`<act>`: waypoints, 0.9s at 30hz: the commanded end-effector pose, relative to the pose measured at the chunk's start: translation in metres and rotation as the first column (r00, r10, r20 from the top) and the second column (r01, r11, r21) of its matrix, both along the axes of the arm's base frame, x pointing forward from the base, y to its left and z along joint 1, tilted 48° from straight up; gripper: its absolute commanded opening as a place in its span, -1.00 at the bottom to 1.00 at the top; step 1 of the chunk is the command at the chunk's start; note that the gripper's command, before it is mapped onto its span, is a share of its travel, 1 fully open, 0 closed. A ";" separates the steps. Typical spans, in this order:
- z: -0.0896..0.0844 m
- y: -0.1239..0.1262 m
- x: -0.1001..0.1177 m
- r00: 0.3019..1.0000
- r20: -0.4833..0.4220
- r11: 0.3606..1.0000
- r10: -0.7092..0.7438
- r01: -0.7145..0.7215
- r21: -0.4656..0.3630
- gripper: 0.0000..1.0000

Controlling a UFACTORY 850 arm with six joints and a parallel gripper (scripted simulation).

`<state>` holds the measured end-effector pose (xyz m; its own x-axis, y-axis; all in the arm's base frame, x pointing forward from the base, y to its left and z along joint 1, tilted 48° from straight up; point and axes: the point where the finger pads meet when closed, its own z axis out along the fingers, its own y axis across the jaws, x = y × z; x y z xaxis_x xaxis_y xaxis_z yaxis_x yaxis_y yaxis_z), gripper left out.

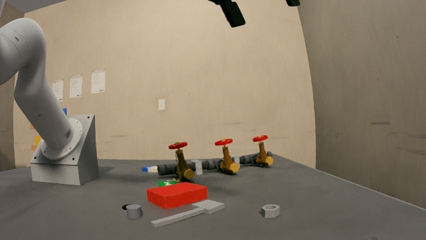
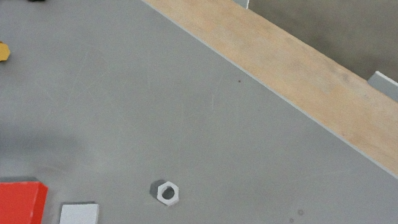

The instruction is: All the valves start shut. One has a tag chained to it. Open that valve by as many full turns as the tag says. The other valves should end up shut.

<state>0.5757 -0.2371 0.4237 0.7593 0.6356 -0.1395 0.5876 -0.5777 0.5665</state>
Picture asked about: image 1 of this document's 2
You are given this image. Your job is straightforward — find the grey hex nut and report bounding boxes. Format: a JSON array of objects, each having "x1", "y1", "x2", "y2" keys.
[{"x1": 261, "y1": 204, "x2": 280, "y2": 218}]

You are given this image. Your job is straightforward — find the red rectangular block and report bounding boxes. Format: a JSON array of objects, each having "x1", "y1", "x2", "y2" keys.
[{"x1": 146, "y1": 182, "x2": 208, "y2": 210}]

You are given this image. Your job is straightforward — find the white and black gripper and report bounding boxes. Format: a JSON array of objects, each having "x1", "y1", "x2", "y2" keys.
[{"x1": 208, "y1": 0, "x2": 301, "y2": 28}]

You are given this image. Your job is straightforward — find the grey cylinder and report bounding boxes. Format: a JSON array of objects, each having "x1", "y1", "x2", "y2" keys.
[{"x1": 126, "y1": 204, "x2": 142, "y2": 218}]

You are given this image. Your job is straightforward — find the grey pipe with three brass valves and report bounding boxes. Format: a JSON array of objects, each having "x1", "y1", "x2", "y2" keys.
[{"x1": 157, "y1": 135, "x2": 273, "y2": 180}]

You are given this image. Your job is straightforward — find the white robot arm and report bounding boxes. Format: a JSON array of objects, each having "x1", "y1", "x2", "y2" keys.
[{"x1": 0, "y1": 18, "x2": 83, "y2": 160}]

